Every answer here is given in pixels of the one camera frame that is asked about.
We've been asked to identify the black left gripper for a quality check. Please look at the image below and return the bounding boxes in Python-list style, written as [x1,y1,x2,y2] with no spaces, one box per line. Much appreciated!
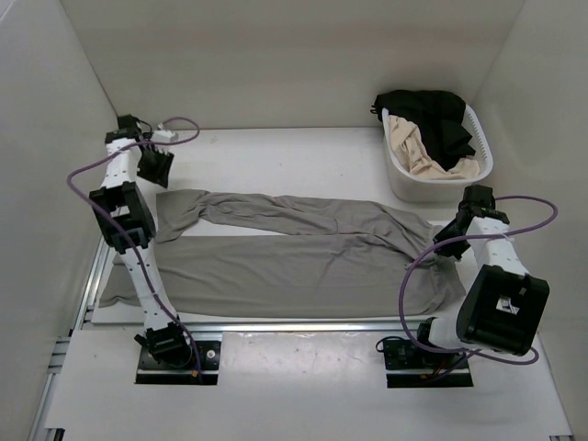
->
[136,145,175,189]

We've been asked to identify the grey trousers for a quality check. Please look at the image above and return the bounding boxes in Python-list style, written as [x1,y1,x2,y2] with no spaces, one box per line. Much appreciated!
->
[98,187,466,319]

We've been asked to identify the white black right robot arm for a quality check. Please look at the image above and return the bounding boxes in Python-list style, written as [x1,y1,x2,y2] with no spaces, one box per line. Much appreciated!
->
[413,185,549,368]

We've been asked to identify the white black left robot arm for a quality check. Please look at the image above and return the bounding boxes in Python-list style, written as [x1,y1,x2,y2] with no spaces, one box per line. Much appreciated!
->
[89,115,193,368]

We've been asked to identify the white laundry basket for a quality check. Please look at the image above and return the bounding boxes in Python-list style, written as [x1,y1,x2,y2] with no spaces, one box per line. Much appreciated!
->
[381,105,493,203]

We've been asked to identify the beige garment in basket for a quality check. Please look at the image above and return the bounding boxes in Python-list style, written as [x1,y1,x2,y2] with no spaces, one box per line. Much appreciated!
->
[387,115,480,180]

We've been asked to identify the black garment in basket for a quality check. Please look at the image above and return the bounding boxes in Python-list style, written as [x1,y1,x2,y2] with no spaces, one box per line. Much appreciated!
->
[370,90,476,170]

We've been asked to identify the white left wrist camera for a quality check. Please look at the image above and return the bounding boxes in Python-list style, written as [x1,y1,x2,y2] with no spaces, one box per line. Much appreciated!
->
[151,130,179,143]

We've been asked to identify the aluminium frame rail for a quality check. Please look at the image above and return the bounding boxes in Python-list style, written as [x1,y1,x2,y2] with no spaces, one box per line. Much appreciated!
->
[69,239,108,335]

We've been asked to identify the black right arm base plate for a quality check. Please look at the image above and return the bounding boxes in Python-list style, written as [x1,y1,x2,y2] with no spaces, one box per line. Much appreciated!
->
[375,335,473,389]

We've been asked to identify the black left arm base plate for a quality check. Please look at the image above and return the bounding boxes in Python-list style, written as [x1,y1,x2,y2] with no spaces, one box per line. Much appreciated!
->
[135,340,221,386]

